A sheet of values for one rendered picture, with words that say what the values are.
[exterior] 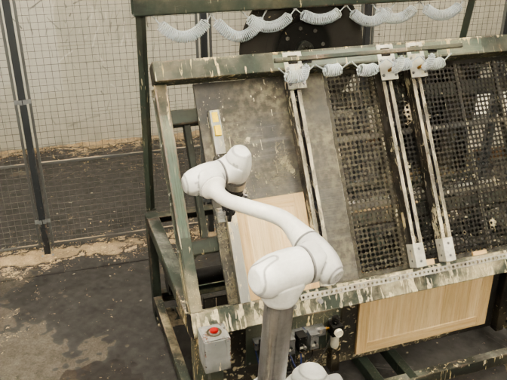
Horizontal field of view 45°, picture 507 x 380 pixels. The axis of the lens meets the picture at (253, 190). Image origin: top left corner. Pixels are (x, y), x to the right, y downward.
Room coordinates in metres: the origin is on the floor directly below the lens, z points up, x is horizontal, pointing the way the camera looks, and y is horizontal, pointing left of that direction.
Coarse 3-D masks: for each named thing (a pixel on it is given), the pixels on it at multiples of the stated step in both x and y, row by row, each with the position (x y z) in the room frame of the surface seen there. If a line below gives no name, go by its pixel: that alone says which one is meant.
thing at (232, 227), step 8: (208, 112) 2.90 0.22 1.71; (216, 136) 2.83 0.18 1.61; (216, 144) 2.81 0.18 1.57; (224, 144) 2.82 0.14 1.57; (216, 152) 2.79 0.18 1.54; (224, 152) 2.80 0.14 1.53; (232, 216) 2.64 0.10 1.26; (232, 224) 2.63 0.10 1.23; (232, 232) 2.60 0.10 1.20; (232, 240) 2.59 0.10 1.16; (240, 240) 2.59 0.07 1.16; (232, 248) 2.56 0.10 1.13; (240, 248) 2.57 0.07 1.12; (232, 256) 2.55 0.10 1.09; (240, 256) 2.55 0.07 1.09; (232, 264) 2.56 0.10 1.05; (240, 264) 2.53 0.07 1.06; (240, 272) 2.51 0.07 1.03; (240, 280) 2.49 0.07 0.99; (240, 288) 2.47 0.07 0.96; (248, 288) 2.48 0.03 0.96; (240, 296) 2.45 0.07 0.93; (248, 296) 2.46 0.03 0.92
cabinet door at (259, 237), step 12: (300, 192) 2.82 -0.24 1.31; (276, 204) 2.75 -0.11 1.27; (288, 204) 2.77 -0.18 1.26; (300, 204) 2.78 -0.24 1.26; (240, 216) 2.67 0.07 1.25; (252, 216) 2.69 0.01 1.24; (300, 216) 2.75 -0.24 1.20; (240, 228) 2.64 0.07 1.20; (252, 228) 2.66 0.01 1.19; (264, 228) 2.67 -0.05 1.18; (276, 228) 2.69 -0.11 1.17; (252, 240) 2.63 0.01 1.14; (264, 240) 2.65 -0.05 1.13; (276, 240) 2.66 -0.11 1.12; (288, 240) 2.68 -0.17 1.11; (252, 252) 2.60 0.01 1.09; (264, 252) 2.61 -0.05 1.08; (252, 264) 2.57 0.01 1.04; (312, 288) 2.58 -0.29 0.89; (252, 300) 2.47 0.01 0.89
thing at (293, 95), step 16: (288, 64) 3.05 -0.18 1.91; (304, 80) 2.94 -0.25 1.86; (288, 96) 3.04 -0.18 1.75; (304, 112) 2.98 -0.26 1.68; (304, 128) 2.94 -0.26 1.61; (304, 144) 2.93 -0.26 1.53; (304, 160) 2.86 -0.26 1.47; (304, 176) 2.82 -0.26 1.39; (304, 192) 2.82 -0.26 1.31; (320, 208) 2.75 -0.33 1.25; (320, 224) 2.71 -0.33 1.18
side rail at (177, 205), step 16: (160, 96) 2.85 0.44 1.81; (160, 112) 2.81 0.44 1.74; (160, 128) 2.81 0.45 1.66; (160, 144) 2.82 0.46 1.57; (176, 160) 2.71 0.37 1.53; (176, 176) 2.67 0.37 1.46; (176, 192) 2.63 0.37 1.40; (176, 208) 2.59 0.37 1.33; (176, 224) 2.55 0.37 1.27; (176, 240) 2.59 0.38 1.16; (192, 256) 2.49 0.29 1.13; (192, 272) 2.45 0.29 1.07; (192, 288) 2.41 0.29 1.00; (192, 304) 2.37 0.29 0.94
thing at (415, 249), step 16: (384, 64) 3.21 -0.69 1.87; (384, 80) 3.17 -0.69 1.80; (384, 96) 3.16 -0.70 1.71; (384, 112) 3.15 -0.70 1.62; (384, 128) 3.13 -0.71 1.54; (400, 128) 3.09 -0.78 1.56; (400, 144) 3.04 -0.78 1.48; (400, 160) 3.00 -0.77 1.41; (400, 176) 2.95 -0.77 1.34; (400, 192) 2.93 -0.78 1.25; (400, 208) 2.92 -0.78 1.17; (416, 224) 2.84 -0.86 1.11; (416, 240) 2.81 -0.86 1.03; (416, 256) 2.75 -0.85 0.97
